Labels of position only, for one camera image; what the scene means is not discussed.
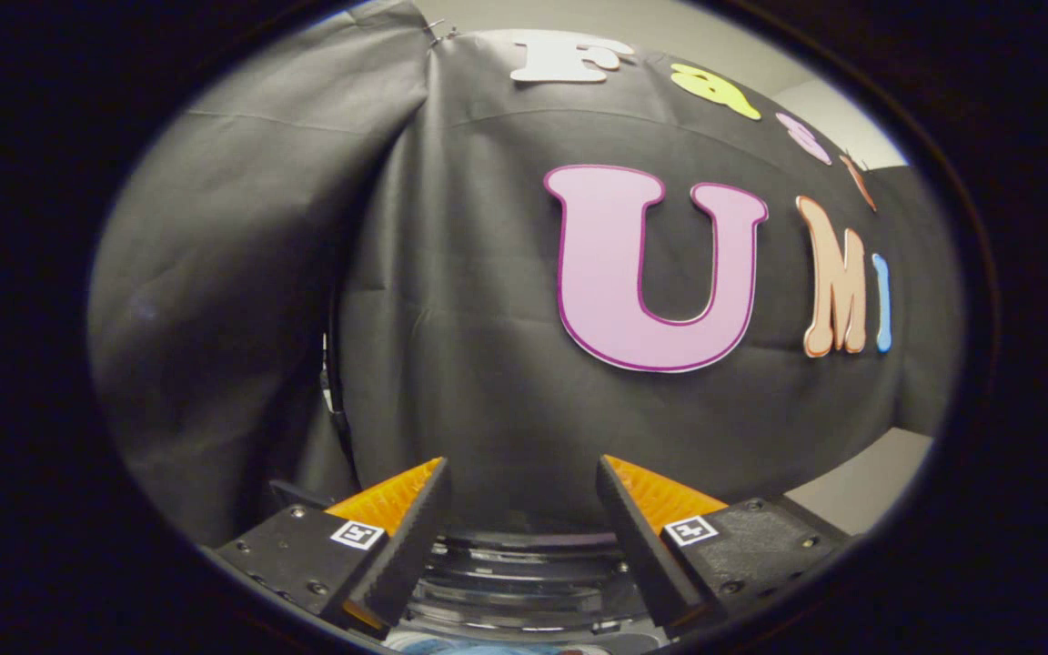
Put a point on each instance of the beige cabinet with grey top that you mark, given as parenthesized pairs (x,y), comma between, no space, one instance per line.
(861,487)

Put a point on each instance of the grey washing machine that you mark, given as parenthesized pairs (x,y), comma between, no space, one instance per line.
(524,582)

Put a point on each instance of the black backdrop cloth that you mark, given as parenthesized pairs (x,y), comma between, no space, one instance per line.
(451,318)

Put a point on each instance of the light blue shirt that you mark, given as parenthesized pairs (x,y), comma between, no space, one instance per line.
(488,647)

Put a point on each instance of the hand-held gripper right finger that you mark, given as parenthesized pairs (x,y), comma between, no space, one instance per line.
(638,546)

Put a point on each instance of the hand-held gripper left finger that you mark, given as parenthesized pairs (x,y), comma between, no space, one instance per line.
(406,555)

